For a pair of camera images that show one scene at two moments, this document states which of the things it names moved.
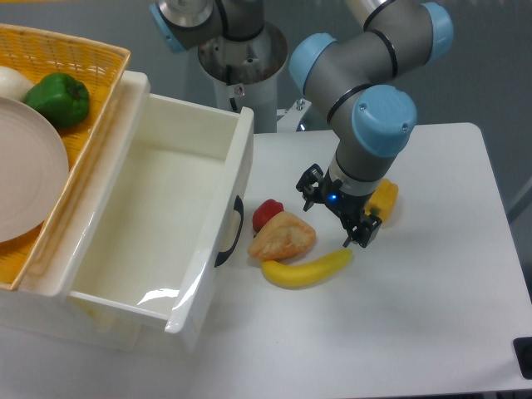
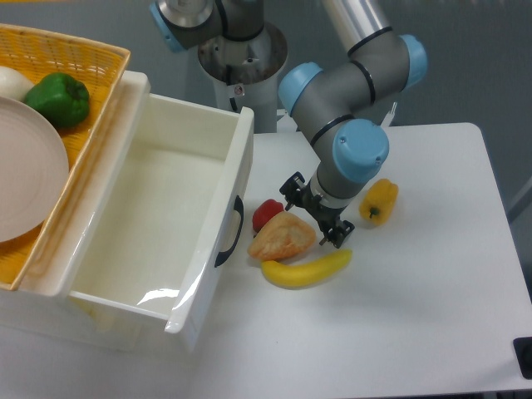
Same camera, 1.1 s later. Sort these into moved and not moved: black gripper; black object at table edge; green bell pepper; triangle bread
Moved: black gripper
Not moved: triangle bread; green bell pepper; black object at table edge
